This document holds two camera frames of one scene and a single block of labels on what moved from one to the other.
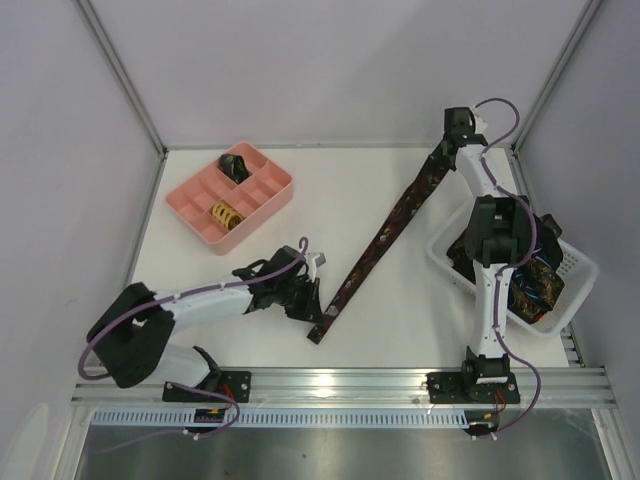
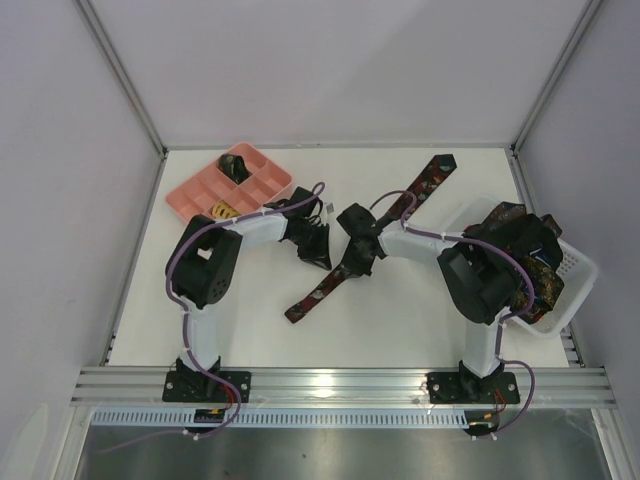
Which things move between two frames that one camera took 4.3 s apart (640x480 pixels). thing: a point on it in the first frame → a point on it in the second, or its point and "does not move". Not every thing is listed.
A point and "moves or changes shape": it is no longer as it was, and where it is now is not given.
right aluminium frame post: x=589 y=10 does not move
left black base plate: x=232 y=384 does not move
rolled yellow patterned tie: x=227 y=216 does not move
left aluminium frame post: x=128 y=77 does not move
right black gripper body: x=447 y=148 → x=358 y=253
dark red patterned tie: x=440 y=165 moves or changes shape
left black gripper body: x=308 y=300 → x=314 y=240
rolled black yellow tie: x=234 y=167 does not move
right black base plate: x=477 y=384 does not move
